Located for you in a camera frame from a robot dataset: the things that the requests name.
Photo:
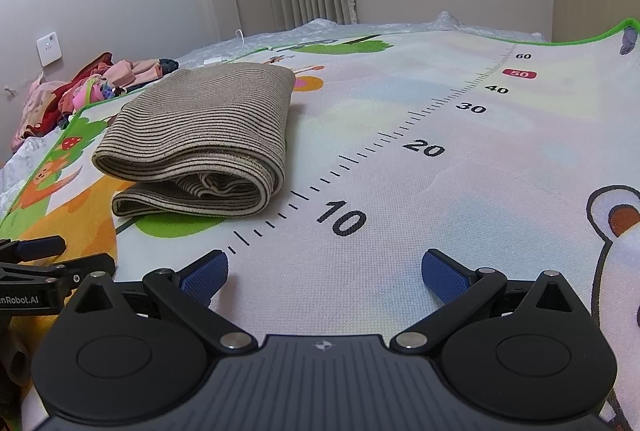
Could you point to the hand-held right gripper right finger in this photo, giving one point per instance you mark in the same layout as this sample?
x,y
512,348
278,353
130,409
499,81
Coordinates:
x,y
442,276

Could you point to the person's left hand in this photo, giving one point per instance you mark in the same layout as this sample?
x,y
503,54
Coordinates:
x,y
18,363

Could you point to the beige striped knit garment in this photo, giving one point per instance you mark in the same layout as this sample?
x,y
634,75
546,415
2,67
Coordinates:
x,y
210,126

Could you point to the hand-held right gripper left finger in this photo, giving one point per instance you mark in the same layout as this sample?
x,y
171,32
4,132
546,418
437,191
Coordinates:
x,y
205,278

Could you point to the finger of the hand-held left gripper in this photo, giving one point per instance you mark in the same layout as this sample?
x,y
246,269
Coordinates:
x,y
85,268
35,249

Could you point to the pile of pink red clothes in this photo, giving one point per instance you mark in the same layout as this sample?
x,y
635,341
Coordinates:
x,y
85,91

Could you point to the cartoon printed play mat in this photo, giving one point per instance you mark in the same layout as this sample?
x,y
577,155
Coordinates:
x,y
425,161

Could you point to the white charger plug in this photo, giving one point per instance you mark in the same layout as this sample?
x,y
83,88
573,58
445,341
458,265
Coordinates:
x,y
214,61

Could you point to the white wall socket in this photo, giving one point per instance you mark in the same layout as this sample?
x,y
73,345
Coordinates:
x,y
49,48

